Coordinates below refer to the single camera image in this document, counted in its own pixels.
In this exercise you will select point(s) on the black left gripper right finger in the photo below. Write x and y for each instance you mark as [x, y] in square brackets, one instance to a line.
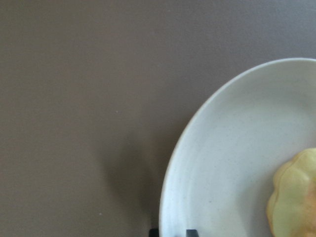
[191, 233]

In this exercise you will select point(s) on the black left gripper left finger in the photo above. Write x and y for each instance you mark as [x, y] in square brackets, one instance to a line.
[153, 233]

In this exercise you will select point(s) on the white round plate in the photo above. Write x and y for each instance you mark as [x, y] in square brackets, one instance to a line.
[220, 175]

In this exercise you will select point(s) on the yellow glazed donut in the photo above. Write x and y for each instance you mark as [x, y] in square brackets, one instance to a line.
[291, 209]

